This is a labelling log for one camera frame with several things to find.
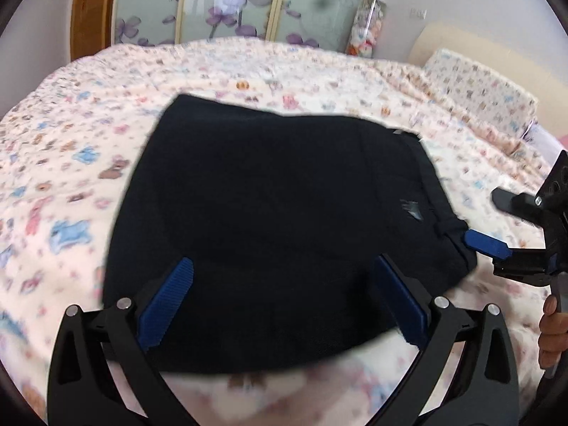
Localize clear toy storage tube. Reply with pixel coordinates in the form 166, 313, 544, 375
346, 0, 386, 59

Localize cartoon print pillow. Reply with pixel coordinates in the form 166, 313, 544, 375
424, 48, 538, 138

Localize cream padded headboard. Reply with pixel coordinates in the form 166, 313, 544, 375
407, 22, 567, 153

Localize floral glass sliding wardrobe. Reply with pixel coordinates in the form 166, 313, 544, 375
111, 0, 362, 52

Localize brown wooden door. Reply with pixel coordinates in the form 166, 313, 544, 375
69, 0, 114, 61

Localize black pants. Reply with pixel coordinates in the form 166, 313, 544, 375
103, 95, 476, 374

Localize right hand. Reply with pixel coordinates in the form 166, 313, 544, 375
538, 295, 568, 369

